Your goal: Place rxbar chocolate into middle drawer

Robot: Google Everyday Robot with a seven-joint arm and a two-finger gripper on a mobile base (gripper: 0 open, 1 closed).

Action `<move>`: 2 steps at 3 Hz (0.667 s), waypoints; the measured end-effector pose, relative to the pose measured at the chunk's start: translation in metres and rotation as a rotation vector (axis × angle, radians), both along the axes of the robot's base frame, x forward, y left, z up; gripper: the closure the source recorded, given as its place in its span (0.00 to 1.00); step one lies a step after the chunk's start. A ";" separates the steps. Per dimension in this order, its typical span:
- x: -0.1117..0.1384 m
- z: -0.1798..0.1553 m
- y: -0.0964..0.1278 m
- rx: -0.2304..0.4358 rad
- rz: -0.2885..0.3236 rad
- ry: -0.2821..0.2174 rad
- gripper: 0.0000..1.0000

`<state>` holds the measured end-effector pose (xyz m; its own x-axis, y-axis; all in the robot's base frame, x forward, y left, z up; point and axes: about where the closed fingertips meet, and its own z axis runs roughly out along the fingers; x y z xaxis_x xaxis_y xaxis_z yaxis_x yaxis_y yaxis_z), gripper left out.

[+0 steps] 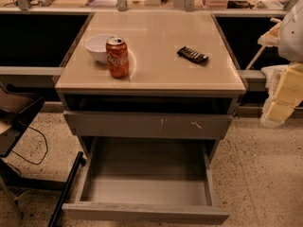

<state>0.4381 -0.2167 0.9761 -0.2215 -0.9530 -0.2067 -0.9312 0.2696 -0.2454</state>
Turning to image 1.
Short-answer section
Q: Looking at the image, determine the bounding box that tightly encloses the red coca-cola can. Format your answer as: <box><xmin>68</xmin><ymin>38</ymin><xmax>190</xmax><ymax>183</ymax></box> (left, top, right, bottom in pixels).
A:
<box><xmin>106</xmin><ymin>36</ymin><xmax>129</xmax><ymax>79</ymax></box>

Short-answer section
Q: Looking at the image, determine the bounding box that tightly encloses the black cable on floor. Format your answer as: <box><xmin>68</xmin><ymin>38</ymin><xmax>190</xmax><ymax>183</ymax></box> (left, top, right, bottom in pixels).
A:
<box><xmin>9</xmin><ymin>123</ymin><xmax>49</xmax><ymax>166</ymax></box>

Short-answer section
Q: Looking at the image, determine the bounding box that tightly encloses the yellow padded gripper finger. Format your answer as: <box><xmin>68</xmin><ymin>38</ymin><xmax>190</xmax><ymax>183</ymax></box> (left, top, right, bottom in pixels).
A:
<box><xmin>260</xmin><ymin>63</ymin><xmax>303</xmax><ymax>128</ymax></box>

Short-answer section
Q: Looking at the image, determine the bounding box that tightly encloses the closed grey top drawer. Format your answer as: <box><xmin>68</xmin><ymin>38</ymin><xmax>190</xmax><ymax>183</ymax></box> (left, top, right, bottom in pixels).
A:
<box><xmin>63</xmin><ymin>111</ymin><xmax>232</xmax><ymax>139</ymax></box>

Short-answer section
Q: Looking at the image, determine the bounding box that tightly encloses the black metal leg bar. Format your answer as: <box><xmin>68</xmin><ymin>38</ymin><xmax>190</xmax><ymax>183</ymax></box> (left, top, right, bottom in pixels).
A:
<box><xmin>47</xmin><ymin>151</ymin><xmax>86</xmax><ymax>227</ymax></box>

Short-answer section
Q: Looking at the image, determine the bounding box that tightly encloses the white ceramic bowl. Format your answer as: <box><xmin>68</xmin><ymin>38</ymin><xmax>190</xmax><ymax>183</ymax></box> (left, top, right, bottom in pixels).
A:
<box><xmin>85</xmin><ymin>34</ymin><xmax>113</xmax><ymax>63</ymax></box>

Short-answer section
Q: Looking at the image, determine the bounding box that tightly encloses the open grey middle drawer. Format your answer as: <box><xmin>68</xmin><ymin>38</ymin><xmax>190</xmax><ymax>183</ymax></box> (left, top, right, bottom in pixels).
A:
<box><xmin>62</xmin><ymin>137</ymin><xmax>229</xmax><ymax>225</ymax></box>

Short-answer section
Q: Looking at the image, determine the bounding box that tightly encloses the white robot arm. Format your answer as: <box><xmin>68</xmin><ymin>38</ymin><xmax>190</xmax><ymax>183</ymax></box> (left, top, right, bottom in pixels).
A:
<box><xmin>258</xmin><ymin>0</ymin><xmax>303</xmax><ymax>128</ymax></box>

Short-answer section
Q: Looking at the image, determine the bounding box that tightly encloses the black chair at left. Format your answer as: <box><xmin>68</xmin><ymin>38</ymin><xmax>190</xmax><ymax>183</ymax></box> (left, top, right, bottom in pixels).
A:
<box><xmin>0</xmin><ymin>84</ymin><xmax>45</xmax><ymax>219</ymax></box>

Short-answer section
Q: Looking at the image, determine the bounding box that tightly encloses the white curved base cover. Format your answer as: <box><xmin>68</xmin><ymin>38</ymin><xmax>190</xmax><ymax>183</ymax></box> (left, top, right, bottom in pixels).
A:
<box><xmin>261</xmin><ymin>64</ymin><xmax>288</xmax><ymax>89</ymax></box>

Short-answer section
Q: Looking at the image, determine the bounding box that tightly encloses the grey drawer cabinet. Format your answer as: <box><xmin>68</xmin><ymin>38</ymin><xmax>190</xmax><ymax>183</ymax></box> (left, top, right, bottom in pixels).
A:
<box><xmin>56</xmin><ymin>10</ymin><xmax>245</xmax><ymax>154</ymax></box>

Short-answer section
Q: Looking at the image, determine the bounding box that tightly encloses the white stick with black tip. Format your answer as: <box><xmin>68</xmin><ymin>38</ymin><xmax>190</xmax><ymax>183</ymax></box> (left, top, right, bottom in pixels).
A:
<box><xmin>246</xmin><ymin>17</ymin><xmax>281</xmax><ymax>70</ymax></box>

